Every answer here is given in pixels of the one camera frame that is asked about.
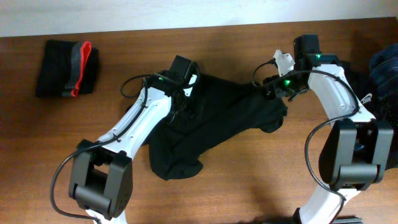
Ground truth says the black t-shirt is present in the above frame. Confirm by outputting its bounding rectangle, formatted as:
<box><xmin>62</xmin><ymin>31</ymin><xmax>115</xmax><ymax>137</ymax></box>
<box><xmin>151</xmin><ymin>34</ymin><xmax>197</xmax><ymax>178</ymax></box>
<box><xmin>144</xmin><ymin>75</ymin><xmax>288</xmax><ymax>180</ymax></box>

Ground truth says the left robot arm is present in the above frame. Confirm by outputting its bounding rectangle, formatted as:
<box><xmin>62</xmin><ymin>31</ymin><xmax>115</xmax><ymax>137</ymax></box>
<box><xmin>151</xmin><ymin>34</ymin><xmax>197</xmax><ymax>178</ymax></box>
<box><xmin>68</xmin><ymin>55</ymin><xmax>201</xmax><ymax>223</ymax></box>

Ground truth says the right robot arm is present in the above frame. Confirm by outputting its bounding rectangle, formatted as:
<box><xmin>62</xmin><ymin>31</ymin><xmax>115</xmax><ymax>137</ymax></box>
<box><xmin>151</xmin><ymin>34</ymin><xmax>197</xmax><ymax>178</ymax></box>
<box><xmin>261</xmin><ymin>34</ymin><xmax>394</xmax><ymax>224</ymax></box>

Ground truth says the black clothes pile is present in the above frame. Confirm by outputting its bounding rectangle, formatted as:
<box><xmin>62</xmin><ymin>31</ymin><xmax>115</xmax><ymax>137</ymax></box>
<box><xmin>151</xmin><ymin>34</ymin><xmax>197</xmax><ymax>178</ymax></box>
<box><xmin>342</xmin><ymin>61</ymin><xmax>397</xmax><ymax>169</ymax></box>

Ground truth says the blue denim garment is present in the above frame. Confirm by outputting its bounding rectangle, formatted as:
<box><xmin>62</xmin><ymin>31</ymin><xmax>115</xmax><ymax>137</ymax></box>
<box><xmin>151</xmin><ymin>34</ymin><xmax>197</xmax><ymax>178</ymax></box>
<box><xmin>369</xmin><ymin>43</ymin><xmax>397</xmax><ymax>97</ymax></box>

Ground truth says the folded black garment red band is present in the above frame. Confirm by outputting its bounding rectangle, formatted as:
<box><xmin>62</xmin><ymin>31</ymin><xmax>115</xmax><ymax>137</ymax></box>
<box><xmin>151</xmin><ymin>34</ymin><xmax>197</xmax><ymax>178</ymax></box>
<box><xmin>35</xmin><ymin>39</ymin><xmax>100</xmax><ymax>98</ymax></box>

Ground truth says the black left camera cable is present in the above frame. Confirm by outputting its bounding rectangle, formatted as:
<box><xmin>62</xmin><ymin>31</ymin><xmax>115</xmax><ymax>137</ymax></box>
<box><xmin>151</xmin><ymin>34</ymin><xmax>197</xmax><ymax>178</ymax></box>
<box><xmin>49</xmin><ymin>60</ymin><xmax>201</xmax><ymax>224</ymax></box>

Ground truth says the black camera cable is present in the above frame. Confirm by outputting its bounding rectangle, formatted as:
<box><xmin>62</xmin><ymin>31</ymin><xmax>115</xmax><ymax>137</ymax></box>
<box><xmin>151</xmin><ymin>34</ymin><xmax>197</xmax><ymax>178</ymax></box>
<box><xmin>251</xmin><ymin>58</ymin><xmax>361</xmax><ymax>224</ymax></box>
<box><xmin>49</xmin><ymin>60</ymin><xmax>201</xmax><ymax>224</ymax></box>

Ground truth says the black right camera cable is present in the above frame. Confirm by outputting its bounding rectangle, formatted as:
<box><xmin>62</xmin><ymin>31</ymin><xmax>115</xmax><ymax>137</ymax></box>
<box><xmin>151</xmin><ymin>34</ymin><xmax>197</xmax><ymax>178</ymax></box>
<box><xmin>251</xmin><ymin>58</ymin><xmax>361</xmax><ymax>224</ymax></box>

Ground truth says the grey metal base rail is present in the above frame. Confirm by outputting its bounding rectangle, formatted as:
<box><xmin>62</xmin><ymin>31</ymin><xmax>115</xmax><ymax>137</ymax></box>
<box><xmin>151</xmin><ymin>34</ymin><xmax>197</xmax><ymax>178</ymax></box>
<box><xmin>332</xmin><ymin>217</ymin><xmax>364</xmax><ymax>224</ymax></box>

